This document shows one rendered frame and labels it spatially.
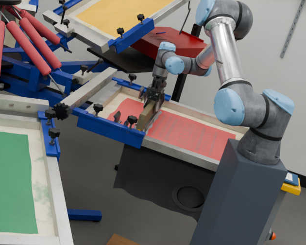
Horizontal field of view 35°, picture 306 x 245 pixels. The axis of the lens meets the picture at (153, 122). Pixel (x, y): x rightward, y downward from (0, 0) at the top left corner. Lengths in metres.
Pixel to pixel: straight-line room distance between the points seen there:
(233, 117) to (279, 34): 2.71
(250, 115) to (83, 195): 2.04
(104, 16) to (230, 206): 1.71
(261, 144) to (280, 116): 0.11
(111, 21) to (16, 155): 1.43
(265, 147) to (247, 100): 0.19
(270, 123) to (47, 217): 0.77
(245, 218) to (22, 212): 0.77
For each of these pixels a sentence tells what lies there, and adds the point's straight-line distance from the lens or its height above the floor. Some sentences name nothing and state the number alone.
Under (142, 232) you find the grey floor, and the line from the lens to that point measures 3.21.
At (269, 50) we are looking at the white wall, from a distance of 4.23.
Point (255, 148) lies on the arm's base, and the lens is 1.66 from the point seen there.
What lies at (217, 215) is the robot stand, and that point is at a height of 0.97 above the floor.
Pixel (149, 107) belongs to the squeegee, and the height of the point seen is 1.05.
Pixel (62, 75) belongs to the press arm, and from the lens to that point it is 2.41.
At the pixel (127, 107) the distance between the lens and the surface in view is 2.44.
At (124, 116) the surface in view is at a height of 0.95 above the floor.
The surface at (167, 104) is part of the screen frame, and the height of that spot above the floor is 0.97.
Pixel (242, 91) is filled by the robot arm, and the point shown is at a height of 1.43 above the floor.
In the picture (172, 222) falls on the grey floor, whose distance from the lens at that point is 3.39.
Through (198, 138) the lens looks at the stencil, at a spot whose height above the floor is 0.95.
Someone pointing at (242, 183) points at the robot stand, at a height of 1.12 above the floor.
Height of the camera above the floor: 1.85
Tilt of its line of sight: 23 degrees down
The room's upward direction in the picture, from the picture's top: 16 degrees clockwise
